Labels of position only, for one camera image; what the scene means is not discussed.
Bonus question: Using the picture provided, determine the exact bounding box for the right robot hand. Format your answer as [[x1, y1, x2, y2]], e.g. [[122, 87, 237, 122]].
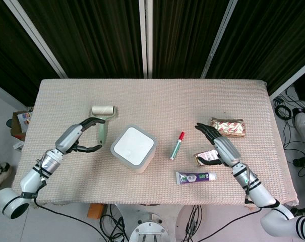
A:
[[194, 123, 241, 168]]

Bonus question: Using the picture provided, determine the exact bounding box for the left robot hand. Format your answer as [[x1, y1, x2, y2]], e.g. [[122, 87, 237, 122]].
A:
[[54, 117, 106, 155]]

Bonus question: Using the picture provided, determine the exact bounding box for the robot base column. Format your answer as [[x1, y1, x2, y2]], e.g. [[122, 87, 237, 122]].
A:
[[115, 203, 203, 242]]

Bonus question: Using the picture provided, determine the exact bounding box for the white square box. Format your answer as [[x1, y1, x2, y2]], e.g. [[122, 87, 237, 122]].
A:
[[110, 124, 158, 174]]

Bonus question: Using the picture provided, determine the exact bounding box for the large gold snack packet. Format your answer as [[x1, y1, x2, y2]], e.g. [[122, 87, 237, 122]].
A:
[[209, 117, 247, 138]]

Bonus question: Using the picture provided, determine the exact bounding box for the small pink snack packet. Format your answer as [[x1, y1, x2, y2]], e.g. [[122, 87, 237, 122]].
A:
[[194, 149, 222, 167]]

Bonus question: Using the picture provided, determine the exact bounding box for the purple toothpaste tube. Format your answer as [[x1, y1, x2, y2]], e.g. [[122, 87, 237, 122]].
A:
[[175, 171, 216, 185]]

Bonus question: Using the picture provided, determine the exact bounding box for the red capped marker pen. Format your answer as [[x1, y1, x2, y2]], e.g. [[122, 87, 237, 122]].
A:
[[169, 131, 186, 161]]

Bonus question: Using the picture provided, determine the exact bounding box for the cardboard box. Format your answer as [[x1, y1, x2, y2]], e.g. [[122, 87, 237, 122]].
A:
[[10, 110, 33, 142]]

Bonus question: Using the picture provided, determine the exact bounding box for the beige woven tablecloth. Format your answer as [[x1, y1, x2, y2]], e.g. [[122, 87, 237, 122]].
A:
[[11, 78, 299, 209]]

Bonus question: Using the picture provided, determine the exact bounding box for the green handled lint roller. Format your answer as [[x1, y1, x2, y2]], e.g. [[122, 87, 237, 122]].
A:
[[92, 104, 115, 145]]

